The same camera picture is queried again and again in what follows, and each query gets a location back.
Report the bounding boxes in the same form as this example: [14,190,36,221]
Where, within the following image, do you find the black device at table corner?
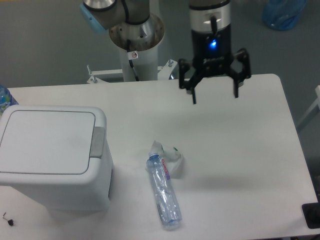
[302,202,320,229]

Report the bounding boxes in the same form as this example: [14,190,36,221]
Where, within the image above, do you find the white frame at right edge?
[296,85,320,133]

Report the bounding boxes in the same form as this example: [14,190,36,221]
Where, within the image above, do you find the blue plastic bag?
[261,0,308,31]

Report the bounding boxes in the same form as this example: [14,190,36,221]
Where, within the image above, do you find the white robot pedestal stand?
[86,44,179,84]

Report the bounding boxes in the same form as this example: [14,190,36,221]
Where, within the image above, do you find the blue labelled bottle at edge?
[0,84,19,116]

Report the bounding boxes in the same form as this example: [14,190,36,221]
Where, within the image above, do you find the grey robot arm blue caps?
[80,0,252,96]

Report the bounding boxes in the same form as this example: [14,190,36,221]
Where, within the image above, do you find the clear crushed plastic bottle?
[146,152,182,229]

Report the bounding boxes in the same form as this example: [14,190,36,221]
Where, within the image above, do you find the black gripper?
[177,0,252,105]

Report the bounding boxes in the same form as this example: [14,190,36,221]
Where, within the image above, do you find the crumpled white paper wrapper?
[149,140,185,179]

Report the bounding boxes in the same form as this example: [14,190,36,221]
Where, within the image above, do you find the white push-button trash can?
[0,105,114,211]

